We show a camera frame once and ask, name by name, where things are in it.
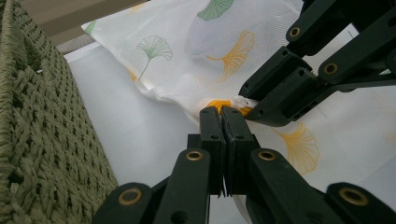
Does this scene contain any white table mat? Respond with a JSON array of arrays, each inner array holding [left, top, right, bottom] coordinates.
[[64, 41, 250, 224]]

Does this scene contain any white leaf-print laundry bag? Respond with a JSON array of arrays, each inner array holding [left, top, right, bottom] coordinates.
[[81, 0, 396, 224]]

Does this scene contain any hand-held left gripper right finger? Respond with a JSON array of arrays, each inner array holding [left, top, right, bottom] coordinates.
[[221, 106, 344, 224]]

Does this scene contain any green woven basket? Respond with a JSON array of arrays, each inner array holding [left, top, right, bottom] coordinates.
[[0, 0, 120, 224]]

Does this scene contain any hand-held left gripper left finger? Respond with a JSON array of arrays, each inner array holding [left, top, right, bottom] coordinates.
[[154, 106, 227, 224]]

